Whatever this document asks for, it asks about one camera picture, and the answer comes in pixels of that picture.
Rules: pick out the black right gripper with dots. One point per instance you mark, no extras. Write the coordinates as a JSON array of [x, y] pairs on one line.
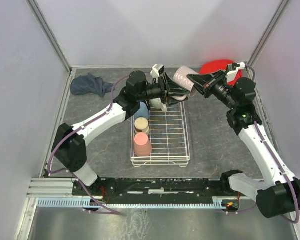
[[211, 83]]

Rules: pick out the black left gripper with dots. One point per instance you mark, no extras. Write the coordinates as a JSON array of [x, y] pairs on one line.
[[163, 88]]

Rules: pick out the cream ceramic mug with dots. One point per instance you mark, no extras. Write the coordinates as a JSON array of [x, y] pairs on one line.
[[157, 104]]

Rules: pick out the lilac ceramic mug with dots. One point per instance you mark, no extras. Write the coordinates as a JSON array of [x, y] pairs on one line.
[[181, 78]]

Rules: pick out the blue plastic cup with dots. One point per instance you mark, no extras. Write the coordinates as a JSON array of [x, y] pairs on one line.
[[143, 112]]

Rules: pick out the white wire dish rack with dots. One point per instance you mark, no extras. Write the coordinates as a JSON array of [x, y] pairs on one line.
[[168, 135]]

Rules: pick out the pink plastic cup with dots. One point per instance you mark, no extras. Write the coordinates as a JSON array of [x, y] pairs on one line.
[[142, 145]]

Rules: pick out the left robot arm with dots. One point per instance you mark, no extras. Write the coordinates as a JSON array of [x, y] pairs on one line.
[[70, 142]]

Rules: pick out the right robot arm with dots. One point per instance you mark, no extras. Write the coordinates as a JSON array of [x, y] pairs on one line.
[[279, 192]]

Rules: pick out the red cloth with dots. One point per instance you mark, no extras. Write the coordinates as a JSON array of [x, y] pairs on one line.
[[217, 65]]

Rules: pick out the dark blue cloth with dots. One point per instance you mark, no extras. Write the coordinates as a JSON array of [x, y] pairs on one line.
[[90, 84]]

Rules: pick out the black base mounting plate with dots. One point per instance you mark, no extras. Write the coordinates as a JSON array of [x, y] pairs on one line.
[[161, 190]]

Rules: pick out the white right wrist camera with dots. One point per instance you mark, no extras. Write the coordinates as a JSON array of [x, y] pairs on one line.
[[232, 71]]

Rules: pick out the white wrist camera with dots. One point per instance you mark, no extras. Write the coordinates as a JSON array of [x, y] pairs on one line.
[[232, 71], [156, 72]]

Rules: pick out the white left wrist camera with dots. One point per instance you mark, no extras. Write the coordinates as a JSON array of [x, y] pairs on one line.
[[156, 72]]

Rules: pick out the white slotted cable duct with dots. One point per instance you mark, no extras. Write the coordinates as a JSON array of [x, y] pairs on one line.
[[87, 203]]

